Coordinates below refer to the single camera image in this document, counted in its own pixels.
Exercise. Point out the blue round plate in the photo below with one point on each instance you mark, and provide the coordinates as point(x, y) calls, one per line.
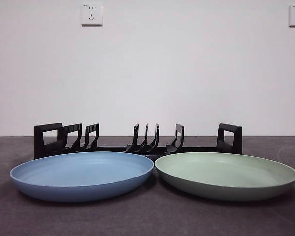
point(83, 177)

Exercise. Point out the green round plate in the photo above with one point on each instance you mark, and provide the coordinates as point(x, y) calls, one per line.
point(226, 177)

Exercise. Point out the black plate rack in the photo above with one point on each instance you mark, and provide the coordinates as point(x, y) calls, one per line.
point(50, 143)

